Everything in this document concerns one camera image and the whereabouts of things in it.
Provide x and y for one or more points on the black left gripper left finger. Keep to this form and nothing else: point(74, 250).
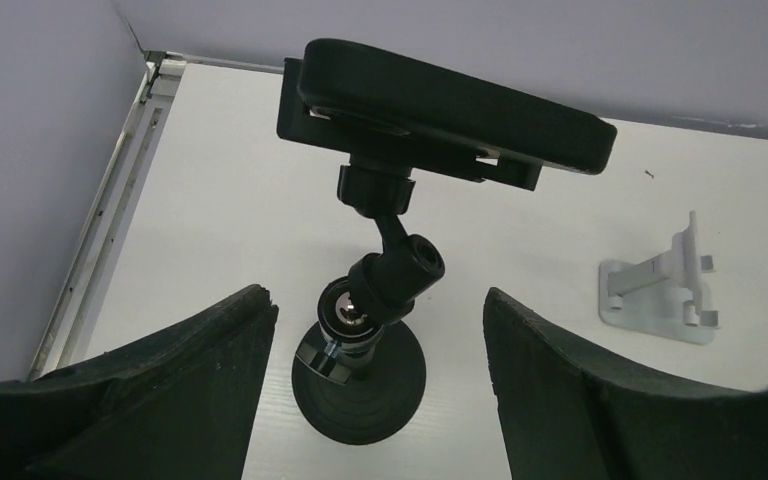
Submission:
point(179, 403)

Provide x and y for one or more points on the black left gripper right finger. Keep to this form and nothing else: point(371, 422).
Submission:
point(571, 409)

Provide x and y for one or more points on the black tall phone stand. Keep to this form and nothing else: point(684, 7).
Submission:
point(359, 373)

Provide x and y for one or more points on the black phone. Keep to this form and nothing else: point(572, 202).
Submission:
point(409, 99)

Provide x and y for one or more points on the white folding phone stand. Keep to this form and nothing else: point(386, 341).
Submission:
point(664, 296)

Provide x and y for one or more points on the aluminium side rail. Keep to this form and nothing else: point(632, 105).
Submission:
point(69, 331)

